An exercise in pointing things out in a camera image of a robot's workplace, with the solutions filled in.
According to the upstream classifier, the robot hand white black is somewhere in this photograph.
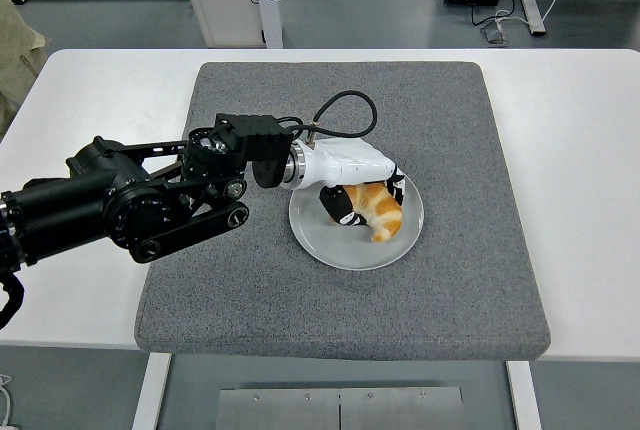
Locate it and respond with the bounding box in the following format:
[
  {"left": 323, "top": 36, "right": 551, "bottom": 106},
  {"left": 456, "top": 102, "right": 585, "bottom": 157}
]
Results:
[{"left": 303, "top": 137, "right": 407, "bottom": 228}]

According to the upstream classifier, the croissant bread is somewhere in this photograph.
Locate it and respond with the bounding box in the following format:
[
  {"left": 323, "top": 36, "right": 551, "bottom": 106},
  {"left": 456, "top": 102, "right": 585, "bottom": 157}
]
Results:
[{"left": 327, "top": 180, "right": 405, "bottom": 244}]

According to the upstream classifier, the light grey round plate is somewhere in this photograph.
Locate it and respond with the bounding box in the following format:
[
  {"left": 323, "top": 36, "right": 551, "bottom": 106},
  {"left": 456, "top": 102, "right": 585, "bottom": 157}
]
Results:
[{"left": 288, "top": 169, "right": 426, "bottom": 271}]

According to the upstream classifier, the grey felt mat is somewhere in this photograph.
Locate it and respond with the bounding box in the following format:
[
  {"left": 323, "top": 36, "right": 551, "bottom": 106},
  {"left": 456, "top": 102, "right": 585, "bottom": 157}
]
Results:
[{"left": 133, "top": 60, "right": 552, "bottom": 362}]

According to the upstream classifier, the small grey floor object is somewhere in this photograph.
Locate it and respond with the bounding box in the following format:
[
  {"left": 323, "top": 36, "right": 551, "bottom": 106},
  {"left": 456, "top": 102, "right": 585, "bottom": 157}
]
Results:
[{"left": 479, "top": 19, "right": 510, "bottom": 46}]

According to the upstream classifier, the white table leg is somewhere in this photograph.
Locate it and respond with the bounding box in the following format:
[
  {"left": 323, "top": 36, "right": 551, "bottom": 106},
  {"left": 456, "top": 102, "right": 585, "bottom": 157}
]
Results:
[
  {"left": 505, "top": 358, "right": 544, "bottom": 430},
  {"left": 130, "top": 351, "right": 173, "bottom": 430}
]

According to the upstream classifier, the person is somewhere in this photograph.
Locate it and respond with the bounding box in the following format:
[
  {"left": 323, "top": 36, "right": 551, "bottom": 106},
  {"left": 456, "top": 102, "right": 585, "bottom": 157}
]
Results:
[{"left": 0, "top": 0, "right": 47, "bottom": 131}]

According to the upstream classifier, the white cable with plug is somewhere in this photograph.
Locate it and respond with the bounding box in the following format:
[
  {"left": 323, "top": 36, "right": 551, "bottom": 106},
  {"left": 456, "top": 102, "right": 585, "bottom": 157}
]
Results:
[{"left": 0, "top": 372, "right": 21, "bottom": 430}]

